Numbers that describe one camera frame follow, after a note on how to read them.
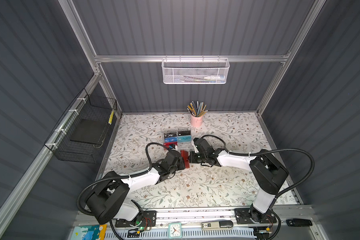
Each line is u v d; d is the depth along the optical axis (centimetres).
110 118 82
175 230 69
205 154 71
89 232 70
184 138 99
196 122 108
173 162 67
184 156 89
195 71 112
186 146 101
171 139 99
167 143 99
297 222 70
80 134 72
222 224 68
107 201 43
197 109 108
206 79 91
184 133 99
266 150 52
